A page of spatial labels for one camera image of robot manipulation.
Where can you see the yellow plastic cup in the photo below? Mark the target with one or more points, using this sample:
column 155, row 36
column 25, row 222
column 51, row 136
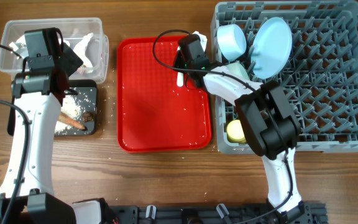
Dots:
column 235, row 132

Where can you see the light blue plate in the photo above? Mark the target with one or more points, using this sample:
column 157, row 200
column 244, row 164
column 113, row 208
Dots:
column 272, row 47

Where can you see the white napkin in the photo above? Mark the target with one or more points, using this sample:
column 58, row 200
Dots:
column 80, row 49

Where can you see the white rice pile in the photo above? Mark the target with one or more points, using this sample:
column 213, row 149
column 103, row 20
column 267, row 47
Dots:
column 72, row 108

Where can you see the red serving tray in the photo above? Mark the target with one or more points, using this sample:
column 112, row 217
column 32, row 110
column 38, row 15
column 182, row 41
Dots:
column 153, row 112

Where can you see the light blue bowl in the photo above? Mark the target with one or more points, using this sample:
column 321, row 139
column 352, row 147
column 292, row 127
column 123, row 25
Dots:
column 231, row 41

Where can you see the black waste tray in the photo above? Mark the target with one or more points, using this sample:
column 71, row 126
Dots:
column 87, row 97

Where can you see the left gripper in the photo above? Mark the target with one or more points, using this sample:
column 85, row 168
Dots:
column 68, row 60

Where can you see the brown food scrap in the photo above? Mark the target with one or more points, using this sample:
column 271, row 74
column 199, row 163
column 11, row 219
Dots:
column 88, row 116

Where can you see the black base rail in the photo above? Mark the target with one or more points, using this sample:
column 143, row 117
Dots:
column 303, row 213

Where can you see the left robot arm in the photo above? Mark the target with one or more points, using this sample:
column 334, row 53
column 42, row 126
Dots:
column 26, row 194

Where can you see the white plastic spoon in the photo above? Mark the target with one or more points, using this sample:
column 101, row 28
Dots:
column 180, row 79

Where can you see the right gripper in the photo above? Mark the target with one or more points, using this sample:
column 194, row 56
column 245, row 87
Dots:
column 178, row 63

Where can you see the mint green bowl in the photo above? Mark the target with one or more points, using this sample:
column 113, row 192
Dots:
column 238, row 69

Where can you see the grey dishwasher rack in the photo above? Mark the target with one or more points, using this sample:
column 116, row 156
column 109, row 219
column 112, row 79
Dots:
column 320, row 78

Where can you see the brown carrot stick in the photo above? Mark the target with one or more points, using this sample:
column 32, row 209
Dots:
column 64, row 118

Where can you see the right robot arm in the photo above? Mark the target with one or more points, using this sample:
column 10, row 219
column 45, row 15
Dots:
column 270, row 127

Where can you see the clear plastic bin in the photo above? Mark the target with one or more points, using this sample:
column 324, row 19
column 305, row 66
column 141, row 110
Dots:
column 73, row 30

